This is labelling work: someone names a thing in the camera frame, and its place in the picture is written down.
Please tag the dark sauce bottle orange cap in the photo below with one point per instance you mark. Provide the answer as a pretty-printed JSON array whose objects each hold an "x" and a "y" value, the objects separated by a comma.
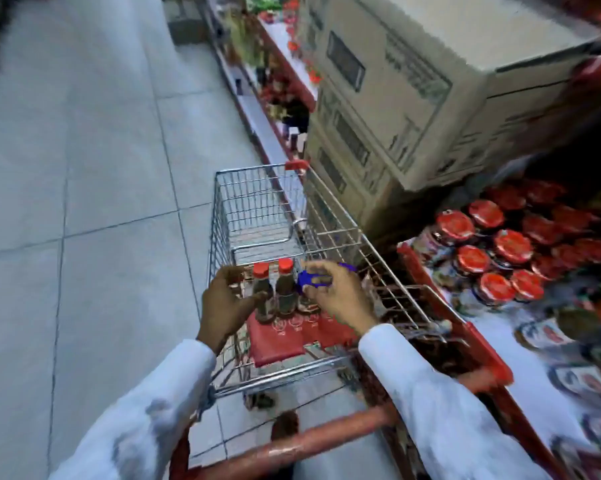
[
  {"x": 286, "y": 294},
  {"x": 263, "y": 307}
]

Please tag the person's right hand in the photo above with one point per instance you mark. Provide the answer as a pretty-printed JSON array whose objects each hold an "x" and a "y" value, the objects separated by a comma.
[{"x": 348, "y": 299}]

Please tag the large brown cardboard box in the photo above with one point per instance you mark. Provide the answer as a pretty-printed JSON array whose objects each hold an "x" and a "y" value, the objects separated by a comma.
[{"x": 405, "y": 54}]

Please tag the person's left hand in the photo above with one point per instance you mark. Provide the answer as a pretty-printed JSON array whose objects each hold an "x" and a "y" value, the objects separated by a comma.
[{"x": 225, "y": 309}]

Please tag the group of white printed lid jars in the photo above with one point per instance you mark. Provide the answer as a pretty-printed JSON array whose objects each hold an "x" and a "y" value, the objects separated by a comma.
[{"x": 540, "y": 334}]

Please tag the person's right forearm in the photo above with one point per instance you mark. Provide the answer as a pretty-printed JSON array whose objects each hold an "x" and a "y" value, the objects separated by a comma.
[{"x": 430, "y": 409}]

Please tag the blue-lidded jar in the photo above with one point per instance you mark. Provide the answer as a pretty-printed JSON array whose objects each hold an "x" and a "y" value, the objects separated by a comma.
[{"x": 309, "y": 279}]

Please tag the assorted blurred packaged goods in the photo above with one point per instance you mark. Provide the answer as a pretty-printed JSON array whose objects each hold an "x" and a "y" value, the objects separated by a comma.
[{"x": 280, "y": 99}]

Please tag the person's left forearm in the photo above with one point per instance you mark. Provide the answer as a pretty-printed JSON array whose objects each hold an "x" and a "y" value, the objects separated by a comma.
[{"x": 145, "y": 424}]

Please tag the person's brown shoe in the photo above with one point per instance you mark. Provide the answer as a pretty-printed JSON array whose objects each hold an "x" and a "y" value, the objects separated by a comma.
[{"x": 285, "y": 425}]

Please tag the group of red lid jars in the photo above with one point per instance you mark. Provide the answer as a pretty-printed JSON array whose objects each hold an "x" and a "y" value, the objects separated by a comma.
[{"x": 485, "y": 244}]

